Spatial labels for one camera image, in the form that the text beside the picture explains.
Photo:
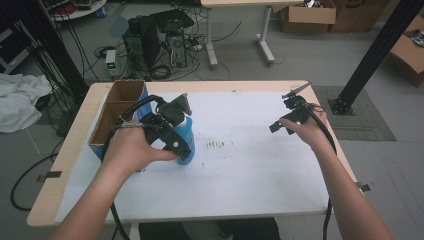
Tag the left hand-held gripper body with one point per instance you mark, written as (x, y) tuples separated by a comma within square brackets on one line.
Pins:
[(173, 144)]

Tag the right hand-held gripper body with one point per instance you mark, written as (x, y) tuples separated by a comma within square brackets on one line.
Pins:
[(296, 115)]

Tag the blue bottle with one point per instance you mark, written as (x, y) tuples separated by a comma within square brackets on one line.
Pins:
[(186, 140)]

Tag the person's right hand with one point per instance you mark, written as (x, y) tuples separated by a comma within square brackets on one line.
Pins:
[(310, 131)]

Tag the person's left hand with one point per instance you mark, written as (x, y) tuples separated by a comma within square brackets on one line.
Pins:
[(133, 148)]

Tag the grey front computer tower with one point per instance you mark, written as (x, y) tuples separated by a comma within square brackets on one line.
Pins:
[(176, 50)]

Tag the white leg desk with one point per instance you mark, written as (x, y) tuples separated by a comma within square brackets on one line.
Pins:
[(266, 40)]

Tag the grey floor mat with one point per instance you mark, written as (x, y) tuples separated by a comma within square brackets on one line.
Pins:
[(366, 123)]

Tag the small brown cardboard box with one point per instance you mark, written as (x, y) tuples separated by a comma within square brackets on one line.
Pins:
[(308, 18)]

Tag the black computer tower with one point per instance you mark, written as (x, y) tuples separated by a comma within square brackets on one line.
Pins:
[(143, 43)]

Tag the white power supply unit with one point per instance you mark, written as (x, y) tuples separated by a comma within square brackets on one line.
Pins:
[(111, 62)]

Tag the white table mat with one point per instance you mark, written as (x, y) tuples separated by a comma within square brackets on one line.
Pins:
[(240, 180)]

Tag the black metal stand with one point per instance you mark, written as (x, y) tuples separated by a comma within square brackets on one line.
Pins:
[(376, 53)]

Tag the person's legs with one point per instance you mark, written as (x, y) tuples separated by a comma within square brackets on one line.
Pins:
[(206, 230)]

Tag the large brown cardboard box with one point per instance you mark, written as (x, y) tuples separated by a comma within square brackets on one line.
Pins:
[(356, 15)]

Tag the black tape strip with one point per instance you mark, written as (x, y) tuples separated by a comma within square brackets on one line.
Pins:
[(50, 175)]

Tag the round white table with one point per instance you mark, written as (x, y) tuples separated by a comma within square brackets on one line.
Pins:
[(80, 10)]

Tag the white cloth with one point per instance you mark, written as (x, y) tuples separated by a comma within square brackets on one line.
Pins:
[(20, 100)]

